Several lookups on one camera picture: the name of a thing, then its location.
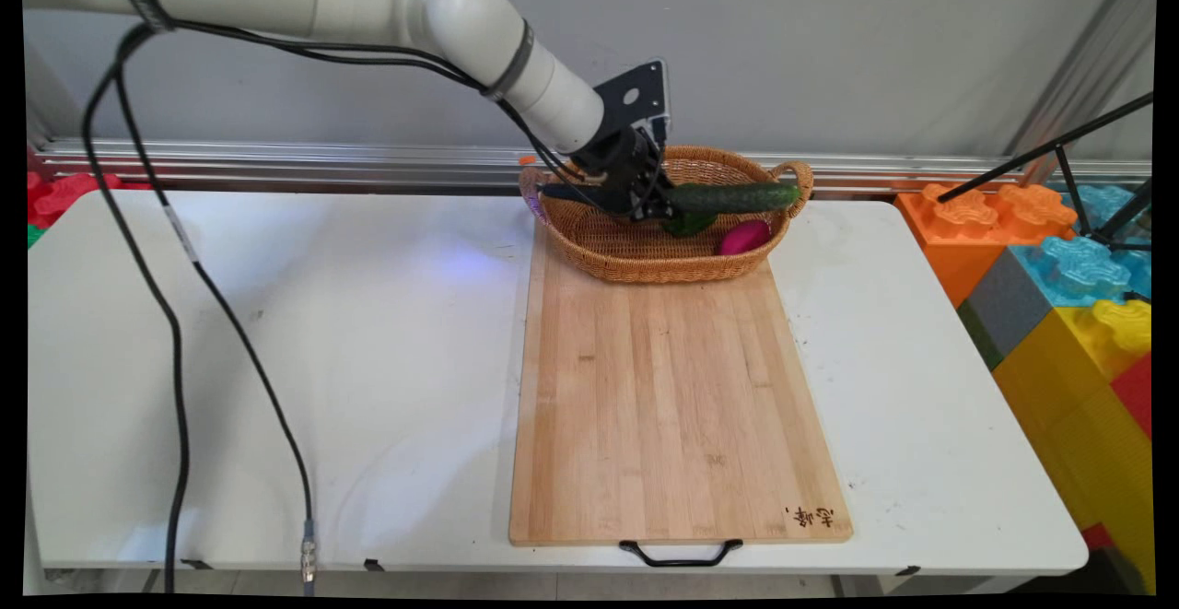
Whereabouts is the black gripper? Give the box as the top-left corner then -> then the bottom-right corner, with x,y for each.
573,126 -> 683,223

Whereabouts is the dark green cucumber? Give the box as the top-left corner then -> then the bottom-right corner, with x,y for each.
665,182 -> 802,215

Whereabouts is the green bell pepper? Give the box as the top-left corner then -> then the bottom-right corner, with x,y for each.
661,211 -> 719,239

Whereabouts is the woven wicker basket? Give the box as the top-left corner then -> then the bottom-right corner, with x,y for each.
519,146 -> 815,285

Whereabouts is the magenta toy vegetable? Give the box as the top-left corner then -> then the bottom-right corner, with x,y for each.
718,219 -> 772,257

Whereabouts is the bamboo cutting board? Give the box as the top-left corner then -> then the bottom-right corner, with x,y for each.
508,219 -> 854,547

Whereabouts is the orange foam block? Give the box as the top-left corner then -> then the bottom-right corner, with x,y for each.
894,182 -> 1079,308

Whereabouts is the grey foam block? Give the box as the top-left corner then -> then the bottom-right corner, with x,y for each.
956,249 -> 1054,371

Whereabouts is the light blue foam block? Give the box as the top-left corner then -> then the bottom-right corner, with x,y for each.
1008,184 -> 1154,308

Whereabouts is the black tripod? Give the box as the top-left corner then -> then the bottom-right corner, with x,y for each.
937,91 -> 1155,253

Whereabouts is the red foam block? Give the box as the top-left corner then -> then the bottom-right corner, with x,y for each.
1110,354 -> 1154,440
27,170 -> 153,230

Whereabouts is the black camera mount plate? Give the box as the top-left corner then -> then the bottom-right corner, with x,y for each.
593,60 -> 671,146

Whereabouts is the black cutting board handle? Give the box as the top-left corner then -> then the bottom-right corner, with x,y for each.
618,538 -> 744,569

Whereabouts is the aluminium profile rail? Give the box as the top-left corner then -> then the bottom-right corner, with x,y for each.
35,136 -> 1152,193

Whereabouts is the black cable with metal connector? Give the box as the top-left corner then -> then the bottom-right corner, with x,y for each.
112,19 -> 590,595

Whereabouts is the thick black cable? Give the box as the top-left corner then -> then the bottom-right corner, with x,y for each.
80,23 -> 192,594

